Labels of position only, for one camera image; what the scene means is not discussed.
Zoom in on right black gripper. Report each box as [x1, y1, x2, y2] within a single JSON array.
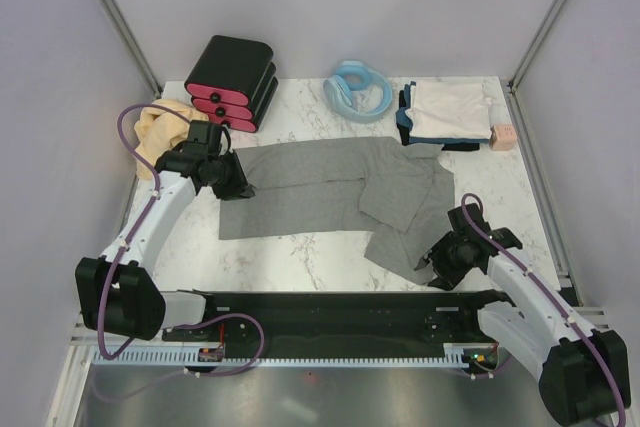
[[414, 230, 475, 292]]

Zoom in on yellow t shirt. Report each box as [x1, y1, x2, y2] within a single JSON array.
[[134, 99, 208, 166]]

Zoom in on grey t shirt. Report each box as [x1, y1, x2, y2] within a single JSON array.
[[219, 137, 455, 285]]

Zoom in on black pink drawer box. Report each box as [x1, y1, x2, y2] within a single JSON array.
[[184, 35, 279, 133]]

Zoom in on light blue headphones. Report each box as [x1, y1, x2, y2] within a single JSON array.
[[322, 60, 393, 124]]

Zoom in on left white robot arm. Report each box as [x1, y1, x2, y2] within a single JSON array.
[[75, 121, 254, 340]]

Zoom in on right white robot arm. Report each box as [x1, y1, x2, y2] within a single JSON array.
[[421, 194, 631, 426]]

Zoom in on pink cube power strip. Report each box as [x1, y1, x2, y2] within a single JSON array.
[[489, 124, 518, 151]]

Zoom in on white blue folded t shirt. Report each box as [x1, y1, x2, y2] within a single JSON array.
[[396, 81, 492, 151]]

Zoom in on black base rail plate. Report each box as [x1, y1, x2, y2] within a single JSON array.
[[162, 290, 509, 358]]

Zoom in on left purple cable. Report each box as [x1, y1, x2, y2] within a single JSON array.
[[92, 104, 266, 402]]

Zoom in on purple cable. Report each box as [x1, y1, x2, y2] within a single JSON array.
[[92, 104, 266, 402], [449, 191, 629, 427]]

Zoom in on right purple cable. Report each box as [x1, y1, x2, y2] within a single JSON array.
[[449, 191, 629, 427]]

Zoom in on light blue cable duct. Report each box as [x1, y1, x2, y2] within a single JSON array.
[[90, 346, 469, 369]]

